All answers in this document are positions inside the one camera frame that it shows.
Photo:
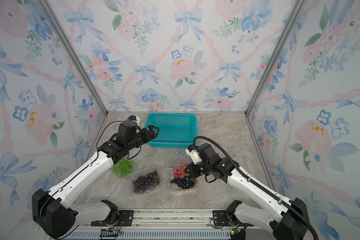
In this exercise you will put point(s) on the aluminium front rail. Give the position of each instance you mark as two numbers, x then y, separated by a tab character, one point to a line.
168	225

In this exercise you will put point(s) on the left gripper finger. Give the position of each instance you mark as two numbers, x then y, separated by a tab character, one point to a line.
152	129
150	135

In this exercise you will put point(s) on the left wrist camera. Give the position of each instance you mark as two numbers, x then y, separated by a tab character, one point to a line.
134	119

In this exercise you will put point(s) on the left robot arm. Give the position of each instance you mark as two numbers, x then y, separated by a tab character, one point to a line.
54	210

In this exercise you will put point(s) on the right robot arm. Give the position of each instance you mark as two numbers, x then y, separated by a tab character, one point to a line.
279	215

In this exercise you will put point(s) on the teal plastic basket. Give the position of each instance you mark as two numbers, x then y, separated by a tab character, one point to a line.
176	130

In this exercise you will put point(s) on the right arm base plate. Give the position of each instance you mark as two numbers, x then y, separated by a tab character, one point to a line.
222	219

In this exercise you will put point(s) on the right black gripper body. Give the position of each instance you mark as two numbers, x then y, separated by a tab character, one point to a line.
196	169

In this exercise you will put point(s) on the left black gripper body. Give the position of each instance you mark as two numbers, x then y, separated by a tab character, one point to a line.
141	139

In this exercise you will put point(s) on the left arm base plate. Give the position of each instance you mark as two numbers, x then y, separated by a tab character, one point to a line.
124	218

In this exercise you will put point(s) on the red grape bunch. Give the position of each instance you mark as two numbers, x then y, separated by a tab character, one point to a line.
179	171

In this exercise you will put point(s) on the clear plastic clamshell container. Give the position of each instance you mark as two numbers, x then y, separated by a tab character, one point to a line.
122	167

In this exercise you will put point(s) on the dark purple grape bunch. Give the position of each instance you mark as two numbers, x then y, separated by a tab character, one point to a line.
146	182

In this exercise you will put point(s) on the green grape bunch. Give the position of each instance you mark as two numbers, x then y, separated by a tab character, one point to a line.
122	167

